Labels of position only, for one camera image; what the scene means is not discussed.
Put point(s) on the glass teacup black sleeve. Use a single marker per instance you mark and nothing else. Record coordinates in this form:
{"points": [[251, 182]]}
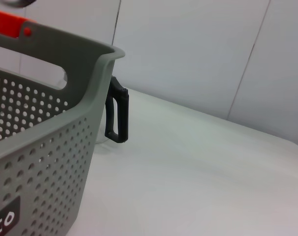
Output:
{"points": [[28, 2]]}

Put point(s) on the grey perforated plastic storage bin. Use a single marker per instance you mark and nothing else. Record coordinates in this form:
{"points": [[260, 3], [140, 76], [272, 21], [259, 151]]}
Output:
{"points": [[53, 159]]}

